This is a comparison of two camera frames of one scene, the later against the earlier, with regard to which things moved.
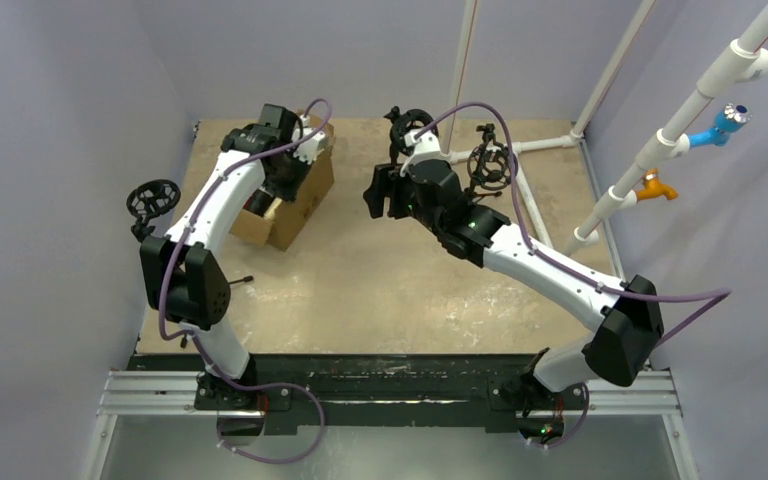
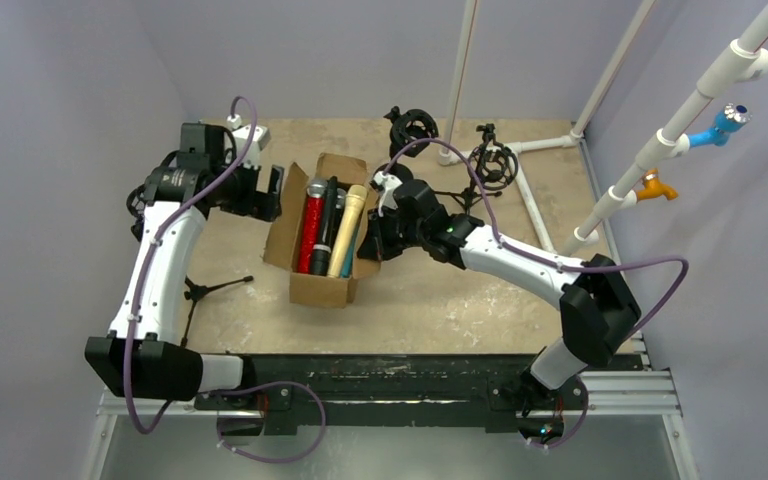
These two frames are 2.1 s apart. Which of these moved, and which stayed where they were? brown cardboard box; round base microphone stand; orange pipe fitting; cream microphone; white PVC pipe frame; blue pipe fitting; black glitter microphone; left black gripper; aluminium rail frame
Moved: left black gripper; cream microphone; black glitter microphone; brown cardboard box
Stayed: round base microphone stand; orange pipe fitting; blue pipe fitting; white PVC pipe frame; aluminium rail frame
